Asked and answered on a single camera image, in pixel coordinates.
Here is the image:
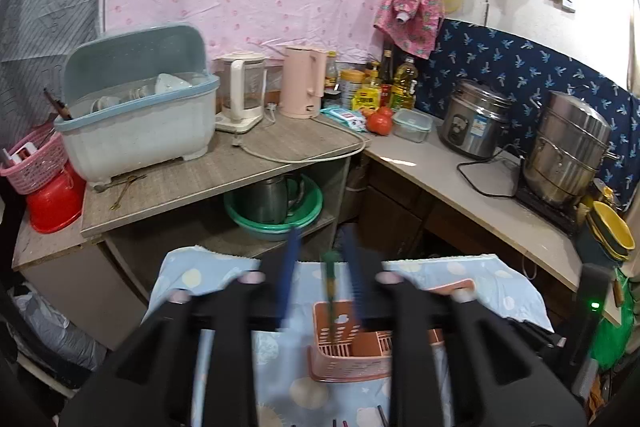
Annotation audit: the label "dark soy sauce bottle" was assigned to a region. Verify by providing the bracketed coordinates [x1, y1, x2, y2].
[378, 49, 393, 107]

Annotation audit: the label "pink electric kettle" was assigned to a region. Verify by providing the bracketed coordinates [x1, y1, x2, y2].
[279, 46, 328, 119]

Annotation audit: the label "blue patterned table cloth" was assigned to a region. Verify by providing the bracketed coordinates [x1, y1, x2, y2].
[150, 246, 552, 426]

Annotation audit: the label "stacked yellow green bowls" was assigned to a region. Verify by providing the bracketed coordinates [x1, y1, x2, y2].
[586, 202, 636, 263]

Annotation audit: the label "black induction cooktop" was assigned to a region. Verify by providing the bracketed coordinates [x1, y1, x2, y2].
[514, 156, 579, 237]

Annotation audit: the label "pink plastic basket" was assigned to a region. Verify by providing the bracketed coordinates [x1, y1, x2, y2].
[1, 124, 68, 195]

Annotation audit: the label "navy patterned wall cloth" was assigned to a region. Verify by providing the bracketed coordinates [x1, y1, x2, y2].
[416, 20, 639, 209]

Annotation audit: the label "cooking oil bottle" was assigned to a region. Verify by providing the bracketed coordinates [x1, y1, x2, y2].
[390, 56, 419, 112]

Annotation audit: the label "red plastic basin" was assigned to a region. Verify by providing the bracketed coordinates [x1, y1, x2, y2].
[26, 162, 86, 234]

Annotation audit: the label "green plastic bag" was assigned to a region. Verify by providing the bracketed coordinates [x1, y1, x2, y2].
[590, 269, 634, 371]

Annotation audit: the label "large steel steamer pot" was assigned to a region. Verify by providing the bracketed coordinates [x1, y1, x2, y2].
[524, 91, 620, 206]

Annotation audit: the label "clear food container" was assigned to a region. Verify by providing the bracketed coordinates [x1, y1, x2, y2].
[392, 108, 434, 143]

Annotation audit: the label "red tomato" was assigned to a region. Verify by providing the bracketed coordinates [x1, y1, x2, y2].
[367, 107, 394, 136]

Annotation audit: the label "green chopstick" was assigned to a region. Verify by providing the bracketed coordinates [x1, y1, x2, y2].
[322, 251, 340, 346]

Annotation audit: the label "pink perforated utensil basket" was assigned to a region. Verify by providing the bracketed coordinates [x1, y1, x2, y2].
[307, 278, 476, 384]

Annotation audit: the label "green plastic basin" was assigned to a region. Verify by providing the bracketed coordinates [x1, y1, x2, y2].
[224, 172, 323, 242]

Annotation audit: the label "steel rice cooker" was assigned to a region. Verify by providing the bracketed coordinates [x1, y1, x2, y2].
[438, 79, 512, 160]

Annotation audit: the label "teal white dish rack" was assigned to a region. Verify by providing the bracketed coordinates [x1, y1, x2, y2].
[54, 24, 220, 185]

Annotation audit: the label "yellow seasoning tin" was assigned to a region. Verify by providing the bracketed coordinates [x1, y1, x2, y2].
[350, 84, 382, 112]

